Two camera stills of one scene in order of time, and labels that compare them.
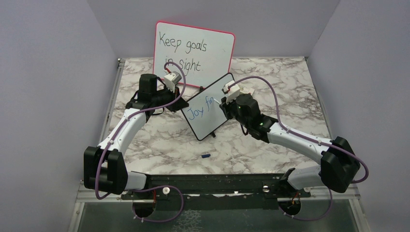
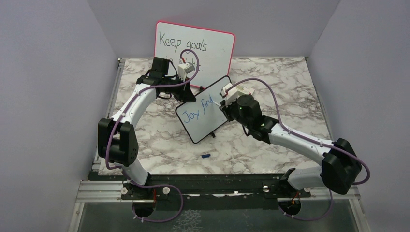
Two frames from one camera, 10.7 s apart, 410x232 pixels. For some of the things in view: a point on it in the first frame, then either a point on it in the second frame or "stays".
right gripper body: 231,109 stays
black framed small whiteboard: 202,115 stays
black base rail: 218,192 stays
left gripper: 179,104 → 185,95
